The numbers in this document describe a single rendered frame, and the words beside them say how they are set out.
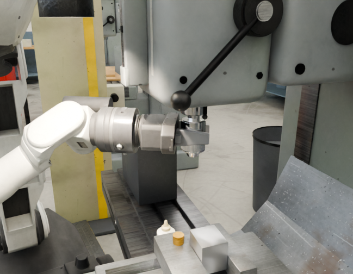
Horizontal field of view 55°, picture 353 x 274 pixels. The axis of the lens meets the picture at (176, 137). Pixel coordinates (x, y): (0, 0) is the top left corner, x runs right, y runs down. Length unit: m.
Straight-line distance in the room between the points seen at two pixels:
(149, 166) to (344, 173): 0.50
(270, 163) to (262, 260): 1.86
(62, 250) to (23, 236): 0.19
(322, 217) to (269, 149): 1.65
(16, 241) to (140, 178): 0.60
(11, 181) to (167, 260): 0.31
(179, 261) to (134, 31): 0.40
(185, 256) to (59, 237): 1.00
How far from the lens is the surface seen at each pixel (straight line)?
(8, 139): 1.16
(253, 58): 0.56
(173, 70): 0.51
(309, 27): 0.59
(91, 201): 2.61
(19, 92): 1.13
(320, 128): 0.92
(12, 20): 0.81
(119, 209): 1.02
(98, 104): 0.69
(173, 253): 0.67
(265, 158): 2.56
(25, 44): 8.92
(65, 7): 0.48
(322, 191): 0.91
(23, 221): 1.38
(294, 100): 0.98
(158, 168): 0.99
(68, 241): 1.56
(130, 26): 0.56
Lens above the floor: 1.44
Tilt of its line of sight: 19 degrees down
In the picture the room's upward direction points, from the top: straight up
